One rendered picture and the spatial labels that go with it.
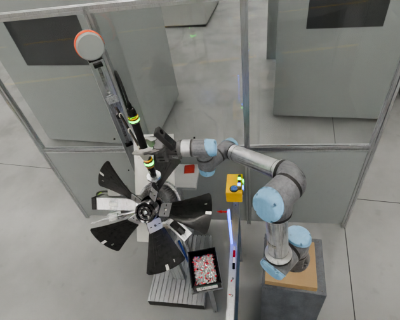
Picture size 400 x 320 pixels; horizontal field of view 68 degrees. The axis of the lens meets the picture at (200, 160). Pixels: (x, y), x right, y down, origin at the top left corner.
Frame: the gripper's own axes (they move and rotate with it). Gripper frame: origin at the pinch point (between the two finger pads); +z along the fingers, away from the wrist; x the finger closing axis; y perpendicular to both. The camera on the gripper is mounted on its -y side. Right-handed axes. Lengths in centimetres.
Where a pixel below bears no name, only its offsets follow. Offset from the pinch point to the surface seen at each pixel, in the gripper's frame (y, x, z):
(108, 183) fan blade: 37.6, 10.0, 31.0
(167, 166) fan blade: 26.6, 12.5, -5.9
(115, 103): 9, 48, 29
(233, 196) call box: 62, 21, -39
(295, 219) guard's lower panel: 156, 70, -89
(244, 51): -7, 70, -46
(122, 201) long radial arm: 53, 9, 27
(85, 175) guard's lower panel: 98, 71, 98
